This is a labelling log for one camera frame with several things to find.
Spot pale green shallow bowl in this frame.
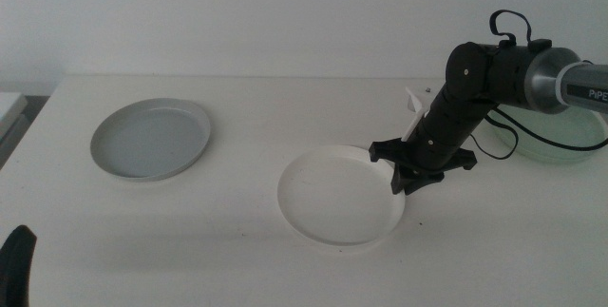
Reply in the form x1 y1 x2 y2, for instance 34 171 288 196
484 105 608 164

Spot white shallow bowl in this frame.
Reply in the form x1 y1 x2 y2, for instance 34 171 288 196
276 144 407 247

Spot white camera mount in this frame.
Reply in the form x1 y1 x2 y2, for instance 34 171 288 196
401 86 431 144

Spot black cable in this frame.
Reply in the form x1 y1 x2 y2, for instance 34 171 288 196
488 9 534 48
468 106 608 162

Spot grey shallow bowl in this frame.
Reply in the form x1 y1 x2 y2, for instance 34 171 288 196
89 97 213 182

